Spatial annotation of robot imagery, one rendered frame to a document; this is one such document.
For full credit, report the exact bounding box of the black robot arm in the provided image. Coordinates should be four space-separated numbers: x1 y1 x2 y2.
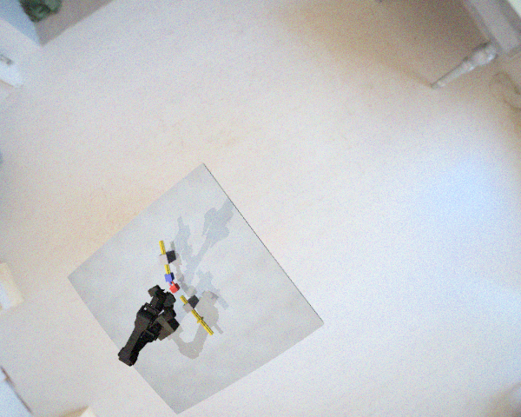
117 290 176 366

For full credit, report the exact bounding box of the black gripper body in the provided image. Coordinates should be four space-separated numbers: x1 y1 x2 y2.
148 285 176 321

